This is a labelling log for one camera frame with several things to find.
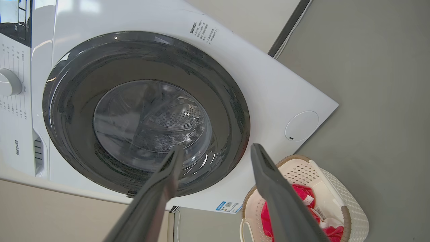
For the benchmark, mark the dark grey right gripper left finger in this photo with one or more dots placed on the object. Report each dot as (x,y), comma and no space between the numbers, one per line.
(151,201)

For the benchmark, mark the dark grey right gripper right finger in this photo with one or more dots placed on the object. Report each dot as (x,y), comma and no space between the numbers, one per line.
(282,208)

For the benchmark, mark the cream perforated plastic laundry basket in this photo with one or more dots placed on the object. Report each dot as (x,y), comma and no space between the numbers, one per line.
(349,208)

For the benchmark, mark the red and white garment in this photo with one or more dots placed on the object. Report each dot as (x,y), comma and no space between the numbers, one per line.
(304,193)

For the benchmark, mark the blue energy label sticker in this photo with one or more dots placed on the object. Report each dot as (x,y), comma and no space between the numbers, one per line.
(228,207)

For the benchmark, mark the round white filter cover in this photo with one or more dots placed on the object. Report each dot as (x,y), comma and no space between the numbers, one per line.
(301,126)

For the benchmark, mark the white front-load washing machine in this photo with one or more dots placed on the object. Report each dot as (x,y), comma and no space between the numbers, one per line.
(268,94)

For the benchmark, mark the round dark washing machine door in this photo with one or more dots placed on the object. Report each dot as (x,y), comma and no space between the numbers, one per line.
(84,101)

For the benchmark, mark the white detergent drawer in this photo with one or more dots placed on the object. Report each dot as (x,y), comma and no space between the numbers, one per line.
(16,151)

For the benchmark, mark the dark baseboard strip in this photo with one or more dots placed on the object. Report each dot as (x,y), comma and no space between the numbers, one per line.
(289,28)

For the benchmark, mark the white washing machine dial knob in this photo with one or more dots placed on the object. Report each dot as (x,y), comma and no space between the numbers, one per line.
(8,82)

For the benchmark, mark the black washing machine display panel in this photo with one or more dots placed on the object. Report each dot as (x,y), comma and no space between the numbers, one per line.
(15,20)

